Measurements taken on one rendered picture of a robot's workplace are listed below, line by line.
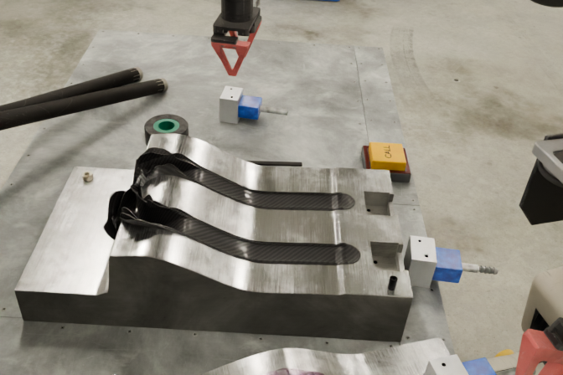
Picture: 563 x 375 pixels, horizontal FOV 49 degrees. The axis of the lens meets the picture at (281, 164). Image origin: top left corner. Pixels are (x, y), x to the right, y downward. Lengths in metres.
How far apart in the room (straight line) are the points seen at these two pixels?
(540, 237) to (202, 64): 1.44
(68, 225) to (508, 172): 2.03
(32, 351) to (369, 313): 0.43
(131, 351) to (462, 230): 1.64
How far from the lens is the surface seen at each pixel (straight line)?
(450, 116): 2.93
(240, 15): 1.11
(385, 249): 0.87
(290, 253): 0.84
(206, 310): 0.82
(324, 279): 0.80
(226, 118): 1.22
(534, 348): 0.56
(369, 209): 0.95
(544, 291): 1.02
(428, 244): 0.93
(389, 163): 1.10
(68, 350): 0.86
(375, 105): 1.33
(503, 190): 2.56
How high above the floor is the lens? 1.47
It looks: 37 degrees down
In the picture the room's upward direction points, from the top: 4 degrees clockwise
